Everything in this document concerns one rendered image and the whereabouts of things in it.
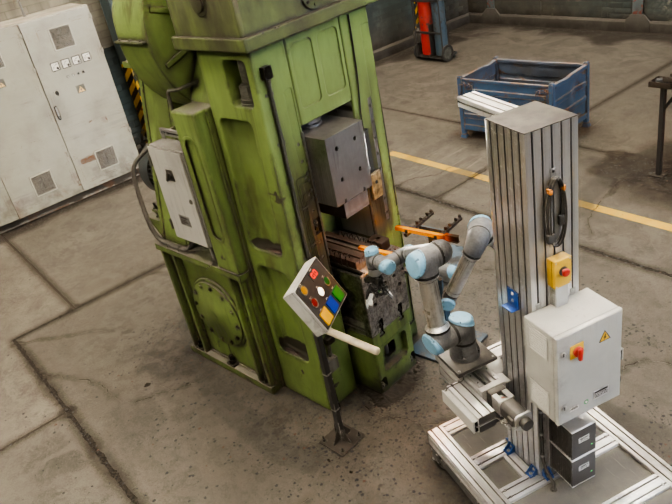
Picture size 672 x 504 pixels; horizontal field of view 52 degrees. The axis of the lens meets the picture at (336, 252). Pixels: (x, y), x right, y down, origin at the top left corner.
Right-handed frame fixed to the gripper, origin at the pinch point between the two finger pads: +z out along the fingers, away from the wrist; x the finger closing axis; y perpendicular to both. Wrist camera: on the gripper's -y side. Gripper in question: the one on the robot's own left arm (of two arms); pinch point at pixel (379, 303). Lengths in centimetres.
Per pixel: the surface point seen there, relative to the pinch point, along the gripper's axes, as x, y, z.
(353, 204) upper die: 12, -42, -39
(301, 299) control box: -41.3, 1.1, -21.6
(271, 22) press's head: -12, -44, -145
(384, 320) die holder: 16, -37, 41
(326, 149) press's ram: 1, -38, -78
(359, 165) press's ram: 21, -46, -59
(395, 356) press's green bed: 23, -45, 78
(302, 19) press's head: 6, -49, -142
